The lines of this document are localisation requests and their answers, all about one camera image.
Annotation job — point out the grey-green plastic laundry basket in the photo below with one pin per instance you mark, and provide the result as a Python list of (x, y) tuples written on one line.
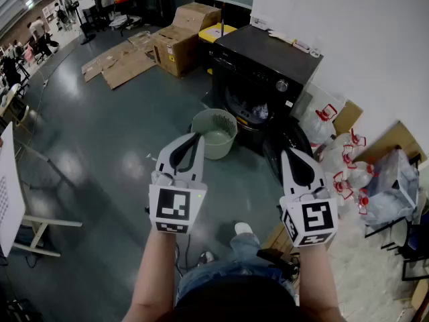
[(218, 139)]

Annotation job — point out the person's black shirt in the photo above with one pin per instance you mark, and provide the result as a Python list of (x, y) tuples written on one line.
[(234, 300)]

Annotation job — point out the cream rubber glove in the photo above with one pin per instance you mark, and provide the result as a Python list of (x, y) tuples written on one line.
[(281, 36)]

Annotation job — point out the small open cardboard box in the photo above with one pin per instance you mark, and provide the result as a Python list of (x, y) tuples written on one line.
[(350, 116)]

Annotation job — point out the flattened cardboard sheets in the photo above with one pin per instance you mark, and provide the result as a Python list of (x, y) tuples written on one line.
[(124, 64)]

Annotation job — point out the black washing machine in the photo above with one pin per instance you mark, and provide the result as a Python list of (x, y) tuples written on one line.
[(264, 55)]

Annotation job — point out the white dotted board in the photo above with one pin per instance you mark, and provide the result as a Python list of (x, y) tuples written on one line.
[(10, 186)]

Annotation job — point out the black office chair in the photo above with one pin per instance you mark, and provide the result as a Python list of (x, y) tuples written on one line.
[(125, 15)]

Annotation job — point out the light wooden chair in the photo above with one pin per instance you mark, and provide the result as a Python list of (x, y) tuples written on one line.
[(16, 109)]

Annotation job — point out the clear plastic cup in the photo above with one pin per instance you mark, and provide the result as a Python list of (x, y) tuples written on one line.
[(315, 50)]

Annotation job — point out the tall cardboard box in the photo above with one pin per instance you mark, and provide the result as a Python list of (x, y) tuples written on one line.
[(197, 15)]

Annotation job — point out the person's blue jeans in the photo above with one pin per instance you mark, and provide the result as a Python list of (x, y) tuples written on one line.
[(244, 250)]

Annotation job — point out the white card holder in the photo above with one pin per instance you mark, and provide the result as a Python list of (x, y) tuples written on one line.
[(258, 21)]

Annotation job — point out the large low cardboard box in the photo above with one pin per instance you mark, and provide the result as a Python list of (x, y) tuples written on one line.
[(174, 49)]

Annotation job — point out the black round washing machine door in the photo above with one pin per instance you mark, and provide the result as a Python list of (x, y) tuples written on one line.
[(288, 139)]

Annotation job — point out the person's right forearm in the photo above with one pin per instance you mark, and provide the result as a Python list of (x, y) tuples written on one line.
[(316, 280)]

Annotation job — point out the person's right white shoe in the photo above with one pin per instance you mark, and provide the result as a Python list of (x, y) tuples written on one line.
[(243, 228)]

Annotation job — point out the black metal chair frame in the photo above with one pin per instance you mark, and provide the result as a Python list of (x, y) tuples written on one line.
[(412, 243)]

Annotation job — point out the yellow-lid black trash bin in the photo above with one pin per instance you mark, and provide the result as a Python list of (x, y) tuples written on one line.
[(209, 32)]

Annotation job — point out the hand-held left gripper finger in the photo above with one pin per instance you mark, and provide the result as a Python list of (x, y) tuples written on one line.
[(166, 156), (200, 159)]

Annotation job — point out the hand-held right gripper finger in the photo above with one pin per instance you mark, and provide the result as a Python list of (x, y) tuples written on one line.
[(286, 176), (320, 178)]

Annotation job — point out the light wooden board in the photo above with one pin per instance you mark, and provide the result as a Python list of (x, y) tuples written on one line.
[(276, 240)]

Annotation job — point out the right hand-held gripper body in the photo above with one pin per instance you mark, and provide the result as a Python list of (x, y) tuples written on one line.
[(315, 216)]

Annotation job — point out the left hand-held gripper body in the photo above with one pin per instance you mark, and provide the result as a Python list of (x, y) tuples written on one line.
[(172, 203)]

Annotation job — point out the pink soap box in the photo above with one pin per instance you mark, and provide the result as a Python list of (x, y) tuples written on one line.
[(301, 45)]

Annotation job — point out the black floor fan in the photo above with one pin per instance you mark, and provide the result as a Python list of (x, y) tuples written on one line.
[(83, 22)]

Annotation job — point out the flat cardboard board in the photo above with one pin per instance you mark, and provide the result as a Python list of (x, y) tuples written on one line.
[(395, 139)]

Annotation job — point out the person's left forearm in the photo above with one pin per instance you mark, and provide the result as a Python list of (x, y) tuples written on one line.
[(154, 273)]

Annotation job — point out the clear plastic bag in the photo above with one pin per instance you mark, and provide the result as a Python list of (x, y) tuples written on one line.
[(392, 190)]

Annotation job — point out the person's white shoe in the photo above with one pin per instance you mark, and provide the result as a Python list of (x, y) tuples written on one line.
[(243, 228), (206, 257)]

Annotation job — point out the grey dustpan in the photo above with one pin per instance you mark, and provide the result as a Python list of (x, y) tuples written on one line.
[(207, 100)]

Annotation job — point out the person's left white shoe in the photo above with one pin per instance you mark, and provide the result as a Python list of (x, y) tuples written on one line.
[(206, 257)]

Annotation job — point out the small white plastic scrap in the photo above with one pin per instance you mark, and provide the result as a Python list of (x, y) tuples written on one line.
[(151, 157)]

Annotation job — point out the black box device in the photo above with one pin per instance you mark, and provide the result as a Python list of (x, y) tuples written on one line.
[(275, 258)]

